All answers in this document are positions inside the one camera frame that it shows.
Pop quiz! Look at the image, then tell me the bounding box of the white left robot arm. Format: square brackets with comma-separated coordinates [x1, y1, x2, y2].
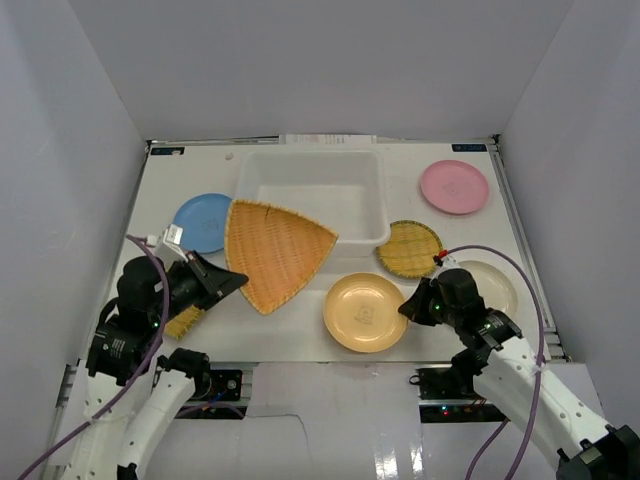
[62, 252, 248, 479]

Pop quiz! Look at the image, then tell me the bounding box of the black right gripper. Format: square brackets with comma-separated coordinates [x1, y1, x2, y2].
[399, 278, 461, 328]

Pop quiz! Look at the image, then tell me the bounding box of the blue label left corner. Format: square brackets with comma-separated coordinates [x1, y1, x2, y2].
[150, 146, 185, 156]

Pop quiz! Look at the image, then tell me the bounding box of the triangular orange woven tray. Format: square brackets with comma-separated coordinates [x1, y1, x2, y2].
[224, 199, 338, 315]

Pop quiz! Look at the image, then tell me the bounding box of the cream white plate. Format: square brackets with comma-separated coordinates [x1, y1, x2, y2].
[459, 260, 518, 318]

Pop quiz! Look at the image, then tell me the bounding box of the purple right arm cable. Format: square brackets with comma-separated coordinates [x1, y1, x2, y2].
[434, 243, 547, 480]

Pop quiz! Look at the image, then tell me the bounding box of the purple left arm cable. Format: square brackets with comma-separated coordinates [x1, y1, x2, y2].
[18, 233, 174, 480]

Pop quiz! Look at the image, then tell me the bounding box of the yellow plastic plate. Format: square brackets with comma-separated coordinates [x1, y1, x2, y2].
[323, 273, 408, 354]

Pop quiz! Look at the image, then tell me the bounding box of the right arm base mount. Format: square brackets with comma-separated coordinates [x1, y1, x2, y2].
[408, 351, 506, 424]

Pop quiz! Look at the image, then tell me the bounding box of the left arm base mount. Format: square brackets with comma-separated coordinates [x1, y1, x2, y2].
[176, 368, 248, 420]

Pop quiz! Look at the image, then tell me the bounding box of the pink plastic plate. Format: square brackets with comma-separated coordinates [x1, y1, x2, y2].
[420, 160, 490, 215]

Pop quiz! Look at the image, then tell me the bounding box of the oblong yellow woven tray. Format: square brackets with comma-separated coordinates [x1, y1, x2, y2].
[164, 306, 205, 340]

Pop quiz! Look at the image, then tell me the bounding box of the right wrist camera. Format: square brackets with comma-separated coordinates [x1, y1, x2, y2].
[433, 251, 459, 277]

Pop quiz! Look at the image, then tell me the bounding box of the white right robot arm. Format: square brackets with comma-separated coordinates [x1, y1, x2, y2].
[398, 268, 639, 479]

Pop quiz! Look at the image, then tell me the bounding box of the blue label corner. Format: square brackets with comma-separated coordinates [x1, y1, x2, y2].
[451, 143, 488, 153]
[150, 146, 185, 156]

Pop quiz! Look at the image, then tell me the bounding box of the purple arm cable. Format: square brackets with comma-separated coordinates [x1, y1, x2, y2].
[18, 233, 174, 480]
[434, 243, 547, 480]

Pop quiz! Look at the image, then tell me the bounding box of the blue label right corner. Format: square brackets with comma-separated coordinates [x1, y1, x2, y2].
[451, 143, 488, 153]

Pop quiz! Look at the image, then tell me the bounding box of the round green-rimmed woven tray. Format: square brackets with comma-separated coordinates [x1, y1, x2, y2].
[376, 220, 443, 279]

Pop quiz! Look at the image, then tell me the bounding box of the white plastic bin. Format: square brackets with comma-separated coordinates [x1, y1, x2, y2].
[235, 146, 390, 258]

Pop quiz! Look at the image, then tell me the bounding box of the blue plastic plate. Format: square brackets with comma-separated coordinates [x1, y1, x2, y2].
[173, 193, 232, 254]

